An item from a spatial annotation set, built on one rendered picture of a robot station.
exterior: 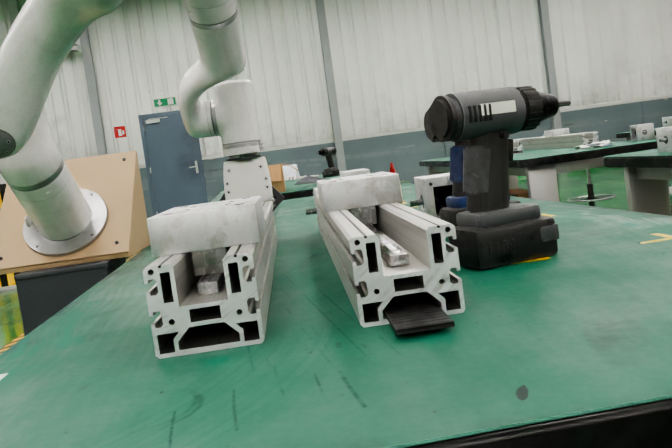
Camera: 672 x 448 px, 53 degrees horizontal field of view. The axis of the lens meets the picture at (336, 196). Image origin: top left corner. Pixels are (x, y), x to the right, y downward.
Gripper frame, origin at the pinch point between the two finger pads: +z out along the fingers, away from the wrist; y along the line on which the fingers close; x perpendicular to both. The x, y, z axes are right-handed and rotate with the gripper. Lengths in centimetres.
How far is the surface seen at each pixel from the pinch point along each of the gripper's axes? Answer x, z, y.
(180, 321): 84, 0, 2
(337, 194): 52, -8, -16
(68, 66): -1084, -226, 352
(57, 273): -2.1, 4.0, 43.3
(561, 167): -215, 11, -157
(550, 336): 95, 3, -28
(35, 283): -2.1, 5.5, 48.2
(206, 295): 81, -2, 0
